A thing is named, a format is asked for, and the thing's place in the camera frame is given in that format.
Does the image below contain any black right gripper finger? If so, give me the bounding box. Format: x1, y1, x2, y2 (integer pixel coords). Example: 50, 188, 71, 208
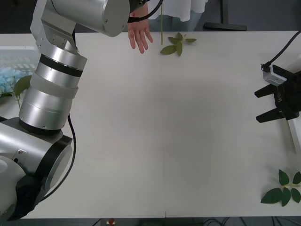
255, 107, 283, 123
253, 85, 279, 99

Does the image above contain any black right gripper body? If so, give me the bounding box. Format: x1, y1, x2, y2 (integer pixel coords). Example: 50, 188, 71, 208
273, 70, 301, 121

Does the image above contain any person's right forearm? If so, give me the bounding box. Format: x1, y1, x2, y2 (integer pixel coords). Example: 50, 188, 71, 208
129, 3, 149, 18

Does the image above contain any person's right hand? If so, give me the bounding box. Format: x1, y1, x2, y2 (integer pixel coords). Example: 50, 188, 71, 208
128, 21, 154, 55

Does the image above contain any black stand with flat base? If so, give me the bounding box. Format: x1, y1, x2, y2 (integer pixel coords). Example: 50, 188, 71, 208
203, 0, 247, 32

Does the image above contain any dark green leaf twig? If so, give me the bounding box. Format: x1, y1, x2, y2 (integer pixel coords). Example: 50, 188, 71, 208
261, 169, 301, 207

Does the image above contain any light green leaf twig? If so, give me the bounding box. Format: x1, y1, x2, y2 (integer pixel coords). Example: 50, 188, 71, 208
160, 32, 198, 57

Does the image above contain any person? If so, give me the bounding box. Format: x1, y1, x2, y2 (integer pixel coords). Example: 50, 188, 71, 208
145, 0, 209, 32

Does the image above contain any shallow white box with slots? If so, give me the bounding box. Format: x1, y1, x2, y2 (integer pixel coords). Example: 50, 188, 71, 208
0, 45, 38, 120

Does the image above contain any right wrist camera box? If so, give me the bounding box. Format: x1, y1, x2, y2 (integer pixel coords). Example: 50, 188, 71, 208
261, 65, 288, 87

